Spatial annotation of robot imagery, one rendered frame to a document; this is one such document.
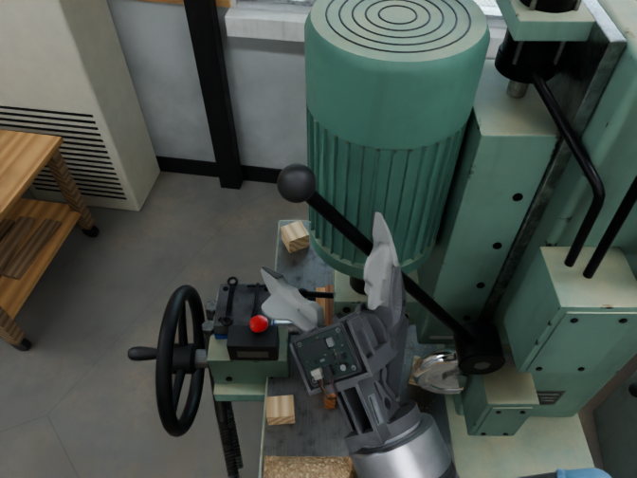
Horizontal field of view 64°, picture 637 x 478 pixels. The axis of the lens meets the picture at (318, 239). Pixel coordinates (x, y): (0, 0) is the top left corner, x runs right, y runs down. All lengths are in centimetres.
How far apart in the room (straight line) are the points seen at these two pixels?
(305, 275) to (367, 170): 53
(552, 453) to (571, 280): 52
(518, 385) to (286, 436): 37
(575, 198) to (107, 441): 169
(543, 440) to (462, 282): 44
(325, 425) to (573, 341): 43
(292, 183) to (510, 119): 24
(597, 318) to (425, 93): 29
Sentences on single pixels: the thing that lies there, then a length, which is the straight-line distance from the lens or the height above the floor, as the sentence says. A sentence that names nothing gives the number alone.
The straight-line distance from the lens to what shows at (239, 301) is 89.
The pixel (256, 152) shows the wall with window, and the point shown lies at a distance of 243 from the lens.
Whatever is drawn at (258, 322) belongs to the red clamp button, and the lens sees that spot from 83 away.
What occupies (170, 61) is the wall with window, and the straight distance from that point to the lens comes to 228.
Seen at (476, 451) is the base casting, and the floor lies 80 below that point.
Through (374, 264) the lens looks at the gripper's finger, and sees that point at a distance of 48.
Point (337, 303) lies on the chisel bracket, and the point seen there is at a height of 107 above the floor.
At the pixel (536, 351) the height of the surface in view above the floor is 121.
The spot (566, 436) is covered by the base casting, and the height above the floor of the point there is 80.
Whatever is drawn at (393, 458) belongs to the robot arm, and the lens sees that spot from 50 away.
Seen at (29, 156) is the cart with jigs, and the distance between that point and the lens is 212.
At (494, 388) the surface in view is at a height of 108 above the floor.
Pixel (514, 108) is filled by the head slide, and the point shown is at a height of 142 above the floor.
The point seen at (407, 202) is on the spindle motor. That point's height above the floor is 134.
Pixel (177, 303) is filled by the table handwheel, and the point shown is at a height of 95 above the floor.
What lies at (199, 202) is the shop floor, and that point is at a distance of 249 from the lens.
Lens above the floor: 174
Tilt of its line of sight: 50 degrees down
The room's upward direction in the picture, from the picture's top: straight up
